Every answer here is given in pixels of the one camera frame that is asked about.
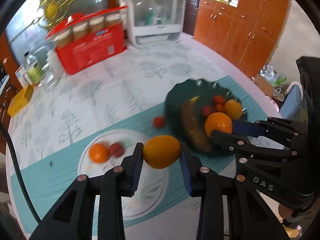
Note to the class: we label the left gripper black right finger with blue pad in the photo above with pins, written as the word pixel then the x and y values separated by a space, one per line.
pixel 249 217

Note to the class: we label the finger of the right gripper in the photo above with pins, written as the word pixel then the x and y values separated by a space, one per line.
pixel 270 128
pixel 243 147

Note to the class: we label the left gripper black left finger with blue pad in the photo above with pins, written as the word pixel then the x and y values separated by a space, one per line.
pixel 71 217

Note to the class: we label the large orange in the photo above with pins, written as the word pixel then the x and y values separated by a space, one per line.
pixel 218 121

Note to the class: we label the yellow lemon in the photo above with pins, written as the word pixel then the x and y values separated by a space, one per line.
pixel 233 109

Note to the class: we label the cherry tomato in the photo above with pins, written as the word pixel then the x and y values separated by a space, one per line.
pixel 158 122
pixel 219 100
pixel 219 107

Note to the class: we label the red plum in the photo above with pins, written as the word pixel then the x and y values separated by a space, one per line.
pixel 116 149
pixel 207 110

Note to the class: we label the overripe brown banana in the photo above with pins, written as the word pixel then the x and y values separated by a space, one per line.
pixel 191 126

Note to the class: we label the small orange tangerine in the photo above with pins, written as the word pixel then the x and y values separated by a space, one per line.
pixel 99 153

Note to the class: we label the small yellow-orange tangerine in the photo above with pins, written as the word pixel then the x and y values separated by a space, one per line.
pixel 161 151

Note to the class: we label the plastic bag on floor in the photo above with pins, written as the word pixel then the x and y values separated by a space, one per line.
pixel 271 76

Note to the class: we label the dark green scalloped plate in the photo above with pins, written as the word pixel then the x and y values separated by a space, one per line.
pixel 186 90

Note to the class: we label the white floral plate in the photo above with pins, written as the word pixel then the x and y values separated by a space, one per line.
pixel 152 184

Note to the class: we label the orange wooden cabinet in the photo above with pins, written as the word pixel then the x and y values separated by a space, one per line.
pixel 245 35

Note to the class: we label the tree pattern tablecloth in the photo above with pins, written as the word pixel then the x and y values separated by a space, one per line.
pixel 123 92

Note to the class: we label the yellow cardboard box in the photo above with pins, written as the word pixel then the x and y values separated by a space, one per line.
pixel 20 100

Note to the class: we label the clear drinking glass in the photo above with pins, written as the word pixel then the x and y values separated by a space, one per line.
pixel 50 81

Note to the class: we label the white cup sterilizer cabinet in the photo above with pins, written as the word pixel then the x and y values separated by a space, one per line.
pixel 154 22

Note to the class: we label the glass bottle green label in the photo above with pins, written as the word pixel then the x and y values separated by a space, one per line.
pixel 33 68

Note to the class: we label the small white carton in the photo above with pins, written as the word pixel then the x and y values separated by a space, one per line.
pixel 20 75

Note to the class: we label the white plastic squeeze bottle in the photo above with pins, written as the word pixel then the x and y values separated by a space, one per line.
pixel 55 64

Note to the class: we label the red jar gift box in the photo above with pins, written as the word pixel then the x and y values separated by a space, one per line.
pixel 84 40

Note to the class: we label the gold door ornament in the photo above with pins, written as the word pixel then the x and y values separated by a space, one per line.
pixel 48 13

